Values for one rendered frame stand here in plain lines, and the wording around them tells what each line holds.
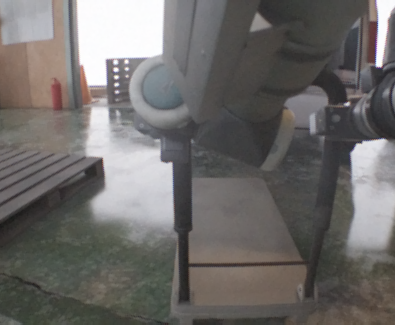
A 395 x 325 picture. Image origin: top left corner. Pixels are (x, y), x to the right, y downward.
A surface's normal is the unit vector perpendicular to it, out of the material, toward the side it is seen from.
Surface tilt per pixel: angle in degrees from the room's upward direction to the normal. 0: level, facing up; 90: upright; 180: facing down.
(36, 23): 90
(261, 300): 0
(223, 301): 0
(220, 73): 138
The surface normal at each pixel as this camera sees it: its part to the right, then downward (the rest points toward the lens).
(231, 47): 0.43, 0.87
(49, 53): -0.26, 0.31
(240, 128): -0.32, 0.84
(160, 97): -0.04, 0.06
